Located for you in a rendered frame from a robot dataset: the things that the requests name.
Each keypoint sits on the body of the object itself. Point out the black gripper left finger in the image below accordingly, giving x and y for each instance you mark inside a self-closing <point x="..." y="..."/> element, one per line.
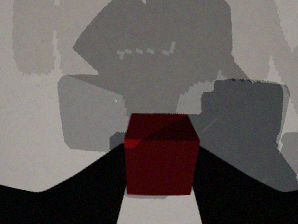
<point x="92" y="196"/>

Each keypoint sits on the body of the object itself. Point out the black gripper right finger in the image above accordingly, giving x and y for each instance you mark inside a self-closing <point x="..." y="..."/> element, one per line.
<point x="225" y="195"/>

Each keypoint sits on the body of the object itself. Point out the dark red cube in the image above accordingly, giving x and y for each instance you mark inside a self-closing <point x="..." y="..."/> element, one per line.
<point x="161" y="152"/>

